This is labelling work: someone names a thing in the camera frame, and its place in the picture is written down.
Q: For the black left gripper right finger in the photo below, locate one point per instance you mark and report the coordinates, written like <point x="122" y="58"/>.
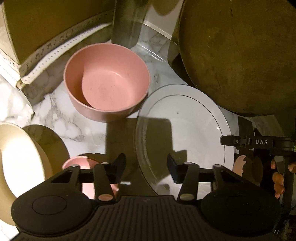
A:
<point x="186" y="174"/>

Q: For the person's right hand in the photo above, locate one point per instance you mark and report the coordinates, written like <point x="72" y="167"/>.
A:
<point x="278" y="180"/>

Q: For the beige cabinet with trim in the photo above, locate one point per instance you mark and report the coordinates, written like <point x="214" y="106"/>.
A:
<point x="32" y="29"/>

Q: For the cream round bowl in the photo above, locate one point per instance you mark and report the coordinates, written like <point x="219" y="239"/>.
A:
<point x="24" y="165"/>

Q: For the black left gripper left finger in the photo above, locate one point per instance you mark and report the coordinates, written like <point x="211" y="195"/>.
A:
<point x="107" y="174"/>

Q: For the round pink bowl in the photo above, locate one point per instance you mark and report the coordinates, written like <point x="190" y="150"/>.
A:
<point x="106" y="82"/>

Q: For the round wooden cutting board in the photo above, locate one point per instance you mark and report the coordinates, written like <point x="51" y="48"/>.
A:
<point x="241" y="53"/>

